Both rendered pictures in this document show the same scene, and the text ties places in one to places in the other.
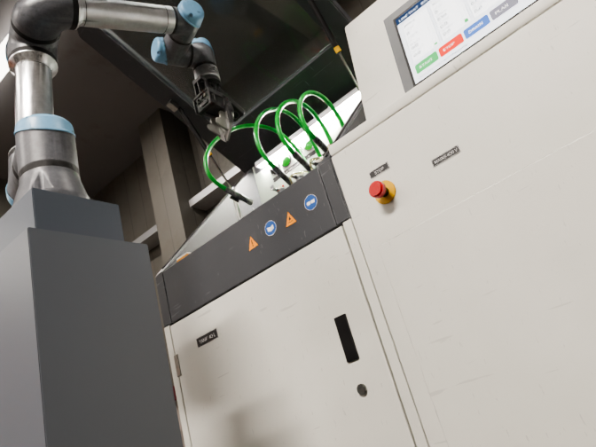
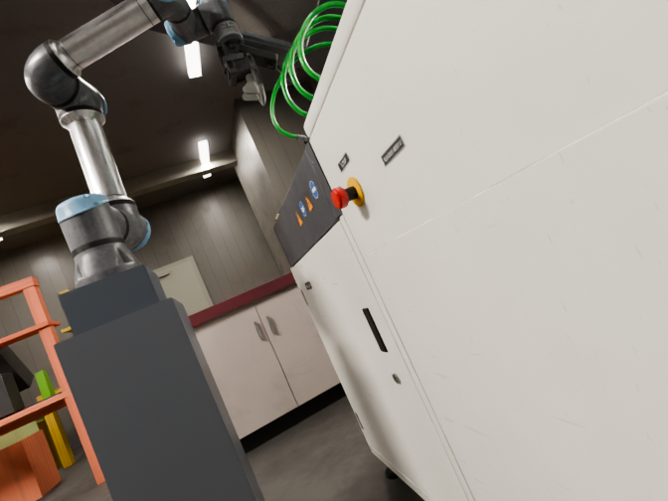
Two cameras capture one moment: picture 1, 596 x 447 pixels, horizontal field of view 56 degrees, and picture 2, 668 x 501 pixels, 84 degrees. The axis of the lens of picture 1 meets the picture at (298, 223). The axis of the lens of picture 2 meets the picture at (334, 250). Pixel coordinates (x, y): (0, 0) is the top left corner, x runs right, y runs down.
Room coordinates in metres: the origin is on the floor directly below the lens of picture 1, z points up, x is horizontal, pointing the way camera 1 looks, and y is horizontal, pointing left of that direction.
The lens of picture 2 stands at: (0.56, -0.50, 0.68)
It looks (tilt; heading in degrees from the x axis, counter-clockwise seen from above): 4 degrees up; 37
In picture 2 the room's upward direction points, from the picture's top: 25 degrees counter-clockwise
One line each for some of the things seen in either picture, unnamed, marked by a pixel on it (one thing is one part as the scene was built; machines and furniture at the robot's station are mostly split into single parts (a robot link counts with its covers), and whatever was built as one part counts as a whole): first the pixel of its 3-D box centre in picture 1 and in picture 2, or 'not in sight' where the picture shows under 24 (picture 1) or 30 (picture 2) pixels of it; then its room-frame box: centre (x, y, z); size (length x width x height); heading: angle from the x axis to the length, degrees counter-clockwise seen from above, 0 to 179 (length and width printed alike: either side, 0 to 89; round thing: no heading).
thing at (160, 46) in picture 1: (173, 48); (185, 24); (1.31, 0.21, 1.54); 0.11 x 0.11 x 0.08; 37
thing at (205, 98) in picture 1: (210, 98); (237, 61); (1.38, 0.14, 1.38); 0.09 x 0.08 x 0.12; 145
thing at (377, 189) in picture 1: (380, 190); (345, 195); (1.08, -0.19, 0.80); 0.05 x 0.04 x 0.05; 55
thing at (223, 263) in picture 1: (244, 252); (302, 221); (1.37, 0.16, 0.87); 0.62 x 0.04 x 0.16; 55
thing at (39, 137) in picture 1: (46, 150); (90, 223); (0.98, 0.47, 1.07); 0.13 x 0.12 x 0.14; 37
